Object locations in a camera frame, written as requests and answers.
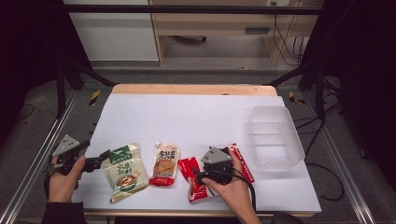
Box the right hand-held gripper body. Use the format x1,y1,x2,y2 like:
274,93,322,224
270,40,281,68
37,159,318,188
199,146,235,187

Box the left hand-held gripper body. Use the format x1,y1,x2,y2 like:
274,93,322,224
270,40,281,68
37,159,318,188
50,133,94,175

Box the red and white seasoning packet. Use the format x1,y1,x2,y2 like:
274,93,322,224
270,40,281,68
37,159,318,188
177,142,256,204

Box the green and beige sauce pouch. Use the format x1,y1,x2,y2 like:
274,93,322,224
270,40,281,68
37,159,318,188
101,142,150,204

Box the white and orange spout pouch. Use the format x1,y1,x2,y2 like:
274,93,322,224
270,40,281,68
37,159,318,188
148,140,181,188

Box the translucent plastic container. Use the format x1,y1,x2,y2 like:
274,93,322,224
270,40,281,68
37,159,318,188
247,105,306,172

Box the person's right hand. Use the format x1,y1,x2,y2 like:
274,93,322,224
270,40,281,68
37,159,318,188
201,147,252,210

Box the person's left hand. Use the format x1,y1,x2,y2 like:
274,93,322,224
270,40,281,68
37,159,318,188
47,154,87,203

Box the white table mat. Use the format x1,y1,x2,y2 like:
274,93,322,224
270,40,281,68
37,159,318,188
60,92,323,215

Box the black metal stand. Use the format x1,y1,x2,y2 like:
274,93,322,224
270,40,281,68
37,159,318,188
266,61,329,123
55,59,117,119

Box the wooden table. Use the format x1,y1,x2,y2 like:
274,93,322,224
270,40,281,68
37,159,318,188
66,83,316,218

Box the black rounded object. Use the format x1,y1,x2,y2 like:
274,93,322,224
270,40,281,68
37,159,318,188
270,211,305,224

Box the dark curtain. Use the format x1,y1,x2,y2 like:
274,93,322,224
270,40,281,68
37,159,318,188
301,0,396,189
0,0,92,147

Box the white cabinet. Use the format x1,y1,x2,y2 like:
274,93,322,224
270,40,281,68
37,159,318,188
64,0,160,63

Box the light wooden desk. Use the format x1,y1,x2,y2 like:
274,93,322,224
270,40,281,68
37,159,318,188
148,0,325,67

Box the aluminium floor rail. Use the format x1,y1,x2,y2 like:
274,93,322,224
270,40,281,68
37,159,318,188
0,89,80,224
303,92,377,224

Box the thin black floor cable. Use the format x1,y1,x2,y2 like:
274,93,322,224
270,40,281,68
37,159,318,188
16,103,36,123

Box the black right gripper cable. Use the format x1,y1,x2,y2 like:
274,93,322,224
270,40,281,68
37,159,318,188
218,169,258,216

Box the black floor cable loop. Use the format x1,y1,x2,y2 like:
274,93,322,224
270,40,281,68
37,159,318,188
304,120,347,203

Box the black hanging desk cables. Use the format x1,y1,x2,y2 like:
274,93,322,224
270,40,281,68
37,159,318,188
271,2,308,67

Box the black frame crossbar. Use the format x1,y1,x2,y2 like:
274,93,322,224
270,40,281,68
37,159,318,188
64,4,323,16

